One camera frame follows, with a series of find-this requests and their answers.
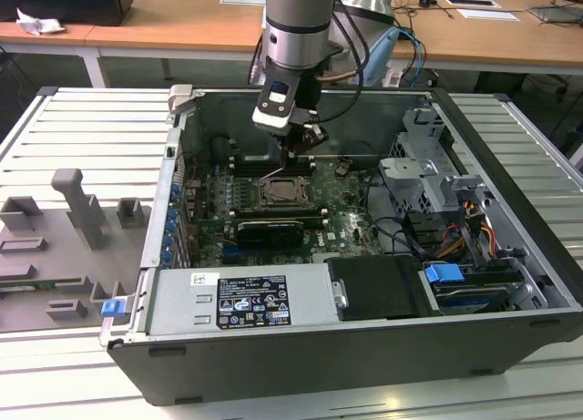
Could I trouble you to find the metal wire locking lever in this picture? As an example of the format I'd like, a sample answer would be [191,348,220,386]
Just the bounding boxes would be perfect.
[260,163,292,181]

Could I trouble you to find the silver CPU green edge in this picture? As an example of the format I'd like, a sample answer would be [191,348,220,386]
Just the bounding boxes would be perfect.
[269,181,302,204]

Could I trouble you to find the black RAM slot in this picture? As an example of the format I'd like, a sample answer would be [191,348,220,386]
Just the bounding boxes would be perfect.
[230,169,318,178]
[231,207,328,217]
[230,153,318,161]
[230,164,318,172]
[230,159,318,167]
[232,215,330,226]

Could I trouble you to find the CPU socket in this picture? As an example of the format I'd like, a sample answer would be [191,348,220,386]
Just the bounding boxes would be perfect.
[254,173,319,212]

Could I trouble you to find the green motherboard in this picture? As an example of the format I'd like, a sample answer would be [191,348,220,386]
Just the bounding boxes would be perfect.
[181,155,388,269]

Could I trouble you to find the black graphics card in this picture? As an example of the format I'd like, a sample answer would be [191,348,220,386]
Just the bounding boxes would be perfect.
[235,218,305,250]

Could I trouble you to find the pale blue teach pendant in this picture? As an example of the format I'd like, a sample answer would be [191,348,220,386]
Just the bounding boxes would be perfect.
[363,26,403,87]

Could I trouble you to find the grey case latch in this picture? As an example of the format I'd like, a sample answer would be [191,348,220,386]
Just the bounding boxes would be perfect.
[167,83,199,118]

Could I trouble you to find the metal disk cage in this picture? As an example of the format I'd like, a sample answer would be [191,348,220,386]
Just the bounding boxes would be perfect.
[377,108,496,217]

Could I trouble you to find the black plastic shroud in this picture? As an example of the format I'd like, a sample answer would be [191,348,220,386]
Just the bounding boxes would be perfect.
[326,254,430,322]

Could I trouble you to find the blue disk carrier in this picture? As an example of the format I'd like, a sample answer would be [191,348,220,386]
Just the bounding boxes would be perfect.
[422,263,465,285]

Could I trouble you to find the black office chair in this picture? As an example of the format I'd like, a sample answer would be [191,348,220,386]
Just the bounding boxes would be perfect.
[473,71,571,104]

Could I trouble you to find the grey power supply unit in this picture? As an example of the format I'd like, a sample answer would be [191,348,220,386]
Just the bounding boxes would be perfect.
[148,262,343,338]

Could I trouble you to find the hard disk drive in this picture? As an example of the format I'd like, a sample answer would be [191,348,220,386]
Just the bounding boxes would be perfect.
[431,282,518,315]

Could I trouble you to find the black PC case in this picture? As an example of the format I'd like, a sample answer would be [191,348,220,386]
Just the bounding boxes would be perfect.
[98,83,583,407]

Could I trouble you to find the large black box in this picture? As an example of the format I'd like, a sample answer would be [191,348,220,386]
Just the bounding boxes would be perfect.
[0,0,134,28]

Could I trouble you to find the grey parts rack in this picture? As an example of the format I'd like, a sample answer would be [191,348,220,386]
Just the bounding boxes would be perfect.
[0,168,155,335]

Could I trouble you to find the crumpled white paper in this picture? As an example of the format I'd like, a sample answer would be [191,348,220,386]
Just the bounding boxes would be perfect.
[15,7,66,37]

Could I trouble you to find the green RAM stick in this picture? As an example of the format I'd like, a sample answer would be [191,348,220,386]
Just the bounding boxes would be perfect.
[0,278,61,291]

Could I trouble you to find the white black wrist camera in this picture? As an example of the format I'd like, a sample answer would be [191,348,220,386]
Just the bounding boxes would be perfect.
[251,76,302,131]

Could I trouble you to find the copper braided hose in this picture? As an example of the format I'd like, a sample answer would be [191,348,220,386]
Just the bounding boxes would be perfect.
[316,70,362,83]

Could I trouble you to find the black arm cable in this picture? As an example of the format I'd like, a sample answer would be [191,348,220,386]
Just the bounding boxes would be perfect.
[331,0,371,123]

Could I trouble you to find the blue cable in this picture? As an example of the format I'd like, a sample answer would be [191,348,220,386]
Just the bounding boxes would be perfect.
[399,26,430,91]

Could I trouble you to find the wooden desk white frame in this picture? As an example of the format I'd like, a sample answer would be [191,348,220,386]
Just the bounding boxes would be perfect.
[0,0,134,89]
[84,0,274,82]
[389,0,583,77]

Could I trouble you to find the yellow red wire bundle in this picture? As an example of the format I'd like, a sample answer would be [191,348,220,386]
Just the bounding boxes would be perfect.
[435,200,496,262]

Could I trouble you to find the blue case latch handle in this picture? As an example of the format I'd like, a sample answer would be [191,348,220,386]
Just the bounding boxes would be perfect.
[100,298,125,322]

